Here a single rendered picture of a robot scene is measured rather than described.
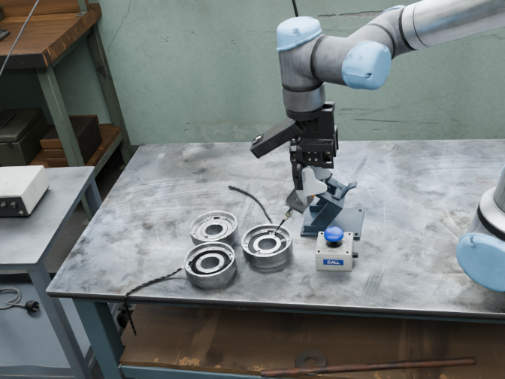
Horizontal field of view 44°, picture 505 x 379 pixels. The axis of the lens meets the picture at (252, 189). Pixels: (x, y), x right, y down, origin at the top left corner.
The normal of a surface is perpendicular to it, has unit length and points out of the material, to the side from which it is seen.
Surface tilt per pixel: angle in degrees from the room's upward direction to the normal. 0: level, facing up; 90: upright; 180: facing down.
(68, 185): 0
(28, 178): 0
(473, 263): 97
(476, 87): 90
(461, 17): 86
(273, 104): 90
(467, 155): 0
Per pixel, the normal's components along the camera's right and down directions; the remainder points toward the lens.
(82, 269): -0.13, -0.82
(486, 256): -0.62, 0.60
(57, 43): 0.98, -0.01
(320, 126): -0.24, 0.58
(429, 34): -0.44, 0.78
